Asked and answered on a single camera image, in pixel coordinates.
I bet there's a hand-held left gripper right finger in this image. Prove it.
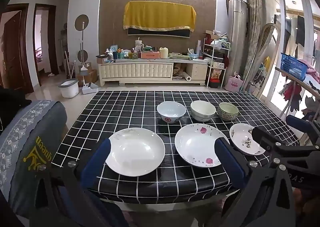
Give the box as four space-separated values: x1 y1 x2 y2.
207 138 297 227

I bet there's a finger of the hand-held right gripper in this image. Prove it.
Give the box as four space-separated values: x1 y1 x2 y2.
251 126 320 167
286 115 320 142

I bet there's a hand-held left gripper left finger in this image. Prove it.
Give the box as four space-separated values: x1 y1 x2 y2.
30 138 112 227

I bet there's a small white plate dark print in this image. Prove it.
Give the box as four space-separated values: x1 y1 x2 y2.
229 123 266 156

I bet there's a plain white plate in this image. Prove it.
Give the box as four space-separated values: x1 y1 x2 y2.
105 127 166 176

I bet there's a white plate with pink petals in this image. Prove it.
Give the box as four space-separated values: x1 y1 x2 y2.
174 123 230 168

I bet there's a green patterned bowl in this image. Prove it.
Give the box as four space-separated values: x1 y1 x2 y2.
217 102 239 121

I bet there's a cream white bowl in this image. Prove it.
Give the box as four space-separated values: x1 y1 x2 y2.
190 100 216 122

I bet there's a white bowl with red print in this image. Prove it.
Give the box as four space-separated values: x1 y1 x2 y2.
157 101 187 124

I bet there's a person's right forearm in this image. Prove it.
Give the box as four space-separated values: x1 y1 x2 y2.
291 187 320 227

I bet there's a clothes drying rack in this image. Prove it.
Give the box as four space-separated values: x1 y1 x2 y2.
275 67 320 120

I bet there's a blue plastic basket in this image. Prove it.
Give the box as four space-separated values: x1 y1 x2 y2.
280 53 308 82

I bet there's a pink shopping bag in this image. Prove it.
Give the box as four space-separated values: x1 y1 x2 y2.
224 73 244 93

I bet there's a black white checked tablecloth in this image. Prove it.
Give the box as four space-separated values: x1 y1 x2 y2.
51 90 299 204

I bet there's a chair with grey embroidered cover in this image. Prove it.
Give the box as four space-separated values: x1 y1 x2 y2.
0 100 68 217

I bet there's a white dustpan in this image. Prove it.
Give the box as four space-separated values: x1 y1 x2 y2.
82 83 98 95

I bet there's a white mop bucket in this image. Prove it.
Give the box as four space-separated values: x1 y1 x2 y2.
58 80 79 99

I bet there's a white metal shelf rack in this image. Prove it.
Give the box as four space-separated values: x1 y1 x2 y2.
202 38 232 89

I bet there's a cardboard box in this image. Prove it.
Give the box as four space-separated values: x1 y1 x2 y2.
76 68 98 86

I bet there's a standing air conditioner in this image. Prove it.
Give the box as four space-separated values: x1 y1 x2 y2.
228 0 250 93

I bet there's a broom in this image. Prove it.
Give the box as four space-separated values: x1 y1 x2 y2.
64 51 76 79

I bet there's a cream padded television cabinet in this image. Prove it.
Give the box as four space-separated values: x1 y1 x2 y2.
97 58 209 87

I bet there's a patterned curtain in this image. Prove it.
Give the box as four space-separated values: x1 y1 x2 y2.
244 0 262 93

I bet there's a black cloth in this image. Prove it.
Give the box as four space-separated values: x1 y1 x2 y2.
0 87 32 127

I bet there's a pink storage box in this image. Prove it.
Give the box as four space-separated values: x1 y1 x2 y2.
141 51 160 59

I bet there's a brown wooden door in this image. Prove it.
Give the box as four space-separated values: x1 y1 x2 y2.
0 3 34 94

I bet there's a yellow cloth cover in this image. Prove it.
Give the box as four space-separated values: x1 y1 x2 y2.
123 1 197 33

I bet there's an arched leaning frame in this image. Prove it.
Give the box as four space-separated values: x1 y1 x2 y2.
246 23 283 99

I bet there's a brown door frame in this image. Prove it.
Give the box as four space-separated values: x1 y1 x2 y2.
34 4 59 76

